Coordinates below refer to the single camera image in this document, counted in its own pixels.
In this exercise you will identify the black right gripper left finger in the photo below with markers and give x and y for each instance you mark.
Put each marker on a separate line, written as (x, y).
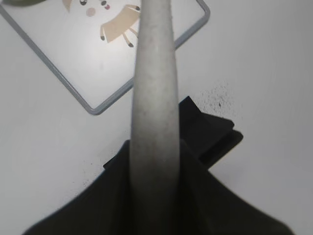
(103, 208)

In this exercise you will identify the black knife stand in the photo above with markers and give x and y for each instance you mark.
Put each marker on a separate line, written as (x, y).
(210, 132)

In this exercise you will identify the knife with white handle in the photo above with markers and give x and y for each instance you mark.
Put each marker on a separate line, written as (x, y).
(155, 92)

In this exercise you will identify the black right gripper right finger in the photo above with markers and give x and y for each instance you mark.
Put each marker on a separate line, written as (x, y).
(207, 207)

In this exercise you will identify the white cutting board grey rim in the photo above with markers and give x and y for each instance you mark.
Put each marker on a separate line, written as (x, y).
(90, 45)

